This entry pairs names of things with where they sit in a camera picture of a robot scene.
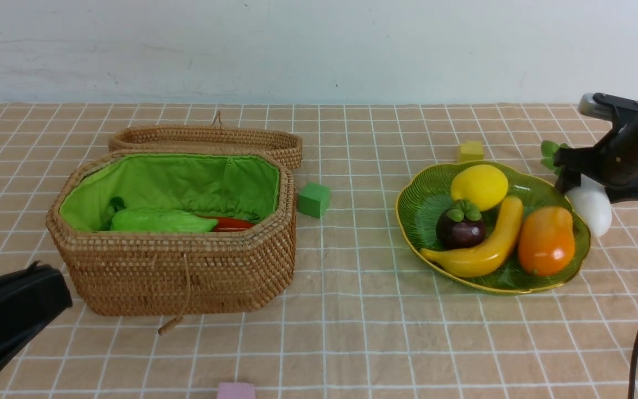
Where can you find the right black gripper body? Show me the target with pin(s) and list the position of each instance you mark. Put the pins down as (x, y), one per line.
(612, 163)

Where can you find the white toy radish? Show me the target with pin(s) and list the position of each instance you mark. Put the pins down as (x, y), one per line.
(589, 199)

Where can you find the orange toy mango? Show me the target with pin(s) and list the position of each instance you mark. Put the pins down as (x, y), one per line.
(546, 244)

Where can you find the yellow toy lemon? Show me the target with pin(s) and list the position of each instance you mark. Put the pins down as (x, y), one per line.
(483, 185)

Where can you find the yellow toy banana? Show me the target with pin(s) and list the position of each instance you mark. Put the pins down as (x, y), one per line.
(489, 255)

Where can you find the dark purple toy mangosteen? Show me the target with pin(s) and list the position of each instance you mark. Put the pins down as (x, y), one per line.
(461, 226)

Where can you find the orange toy carrot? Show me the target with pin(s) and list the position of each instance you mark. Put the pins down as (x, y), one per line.
(227, 224)

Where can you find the green toy pea pod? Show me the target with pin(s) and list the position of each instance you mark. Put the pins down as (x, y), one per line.
(160, 220)

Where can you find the right grey black robot arm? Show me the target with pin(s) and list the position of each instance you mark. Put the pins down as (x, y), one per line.
(613, 161)

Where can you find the left grey black robot arm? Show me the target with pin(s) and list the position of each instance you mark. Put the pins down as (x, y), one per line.
(30, 299)

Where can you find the yellow foam cube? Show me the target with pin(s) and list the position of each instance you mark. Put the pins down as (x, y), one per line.
(470, 151)

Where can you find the green leaf-shaped glass plate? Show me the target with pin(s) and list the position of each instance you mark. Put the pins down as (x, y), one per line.
(421, 203)

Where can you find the green foam cube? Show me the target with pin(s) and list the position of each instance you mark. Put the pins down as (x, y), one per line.
(314, 200)

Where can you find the woven wicker basket lid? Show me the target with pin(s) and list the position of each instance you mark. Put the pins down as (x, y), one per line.
(283, 147)

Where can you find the pink foam block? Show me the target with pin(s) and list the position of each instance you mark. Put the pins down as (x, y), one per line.
(236, 391)

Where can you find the woven wicker basket green lining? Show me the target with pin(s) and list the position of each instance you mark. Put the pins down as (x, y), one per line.
(177, 273)

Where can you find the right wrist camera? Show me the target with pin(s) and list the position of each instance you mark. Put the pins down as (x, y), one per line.
(606, 107)

